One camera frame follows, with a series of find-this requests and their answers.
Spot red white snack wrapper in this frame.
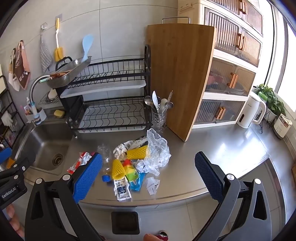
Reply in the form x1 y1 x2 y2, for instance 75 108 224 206
67 152 94 174

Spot white luckin coffee carton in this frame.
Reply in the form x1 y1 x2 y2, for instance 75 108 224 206
113 177 132 201

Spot yellow foam net front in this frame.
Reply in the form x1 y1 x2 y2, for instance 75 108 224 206
111 159 125 180

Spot yellow foam net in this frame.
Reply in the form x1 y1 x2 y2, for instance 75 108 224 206
111 159 125 180
126 145 147 160

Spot clear plastic bottle blue cap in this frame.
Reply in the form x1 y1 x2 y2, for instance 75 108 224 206
97 144 112 183

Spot clear plastic bag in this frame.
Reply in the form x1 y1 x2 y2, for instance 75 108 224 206
144 128 171 176

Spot colourful blue ice-pop wrapper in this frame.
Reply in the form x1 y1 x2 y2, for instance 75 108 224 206
122 159 146 191

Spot white tissue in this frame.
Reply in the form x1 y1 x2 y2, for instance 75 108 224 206
113 144 127 161

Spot white grey paper ball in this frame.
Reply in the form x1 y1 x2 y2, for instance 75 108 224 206
134 159 150 173

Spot dark square trash bin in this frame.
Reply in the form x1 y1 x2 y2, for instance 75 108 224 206
111 211 140 235

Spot person's left hand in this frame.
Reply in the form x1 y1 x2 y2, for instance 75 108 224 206
6 204 25 239

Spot black side shelf rack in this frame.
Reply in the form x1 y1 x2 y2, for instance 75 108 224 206
1 74 25 148

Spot stainless steel sink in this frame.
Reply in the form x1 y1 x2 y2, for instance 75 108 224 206
12 120 73 175

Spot white sink caddy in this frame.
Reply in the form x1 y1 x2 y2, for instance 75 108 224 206
24 107 48 123

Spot steel faucet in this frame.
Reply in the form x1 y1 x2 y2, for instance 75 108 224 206
29 74 50 124

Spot yellow sponge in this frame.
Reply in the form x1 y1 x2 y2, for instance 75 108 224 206
54 109 65 118

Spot pink brown hanging towel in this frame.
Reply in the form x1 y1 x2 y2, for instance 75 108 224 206
9 40 31 91

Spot small white paper scrap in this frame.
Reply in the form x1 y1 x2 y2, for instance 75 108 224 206
147 177 160 195

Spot white small appliance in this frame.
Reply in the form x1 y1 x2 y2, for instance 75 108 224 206
273 113 292 139

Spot grey hanging cloth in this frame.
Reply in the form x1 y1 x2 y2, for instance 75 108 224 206
40 35 53 73

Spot white electric kettle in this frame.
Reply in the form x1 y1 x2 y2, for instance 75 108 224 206
236 92 266 128

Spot green potted plant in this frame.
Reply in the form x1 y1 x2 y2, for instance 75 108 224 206
255 84 285 116

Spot yellow dish brush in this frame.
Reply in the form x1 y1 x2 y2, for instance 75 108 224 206
54 18 64 62

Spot black two-tier dish rack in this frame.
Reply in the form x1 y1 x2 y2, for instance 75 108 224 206
57 45 151 137

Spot glass utensil holder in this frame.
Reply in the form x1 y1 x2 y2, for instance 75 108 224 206
152 111 167 133

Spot light blue rice paddle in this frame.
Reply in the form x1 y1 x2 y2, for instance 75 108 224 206
82 35 94 62

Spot cream storage cabinet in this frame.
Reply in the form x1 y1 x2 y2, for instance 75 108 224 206
178 1 263 128

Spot wooden cutting board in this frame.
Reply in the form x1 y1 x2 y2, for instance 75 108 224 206
147 23 216 142

